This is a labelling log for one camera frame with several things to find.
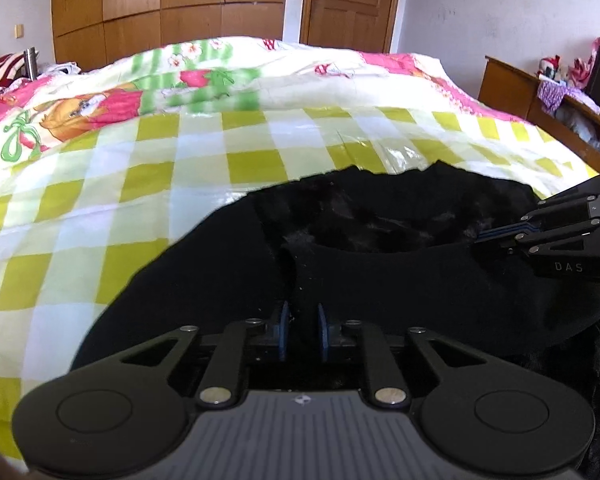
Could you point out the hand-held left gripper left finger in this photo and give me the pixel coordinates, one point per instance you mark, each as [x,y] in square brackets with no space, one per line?
[283,332]

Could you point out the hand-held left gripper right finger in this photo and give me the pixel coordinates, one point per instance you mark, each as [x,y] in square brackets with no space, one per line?
[322,334]

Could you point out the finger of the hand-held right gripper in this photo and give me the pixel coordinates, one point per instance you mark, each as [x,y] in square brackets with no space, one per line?
[502,234]
[570,202]

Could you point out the black fleece garment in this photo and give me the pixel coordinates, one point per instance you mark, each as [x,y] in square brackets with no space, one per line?
[380,280]

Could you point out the purple cloth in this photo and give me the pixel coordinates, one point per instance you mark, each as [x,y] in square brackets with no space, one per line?
[555,94]

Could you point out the checked cartoon print blanket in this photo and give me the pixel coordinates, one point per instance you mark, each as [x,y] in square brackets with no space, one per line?
[130,185]

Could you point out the wooden door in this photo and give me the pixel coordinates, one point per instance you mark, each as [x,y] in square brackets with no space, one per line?
[352,0]

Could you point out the wooden wardrobe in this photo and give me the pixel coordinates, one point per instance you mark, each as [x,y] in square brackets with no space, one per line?
[180,5]

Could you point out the red white striped cloth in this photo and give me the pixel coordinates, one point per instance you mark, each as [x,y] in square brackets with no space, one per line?
[5,70]

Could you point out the metal post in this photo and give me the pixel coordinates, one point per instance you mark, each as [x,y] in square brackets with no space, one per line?
[31,62]

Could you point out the wall light switch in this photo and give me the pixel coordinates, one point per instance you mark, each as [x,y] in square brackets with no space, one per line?
[19,30]

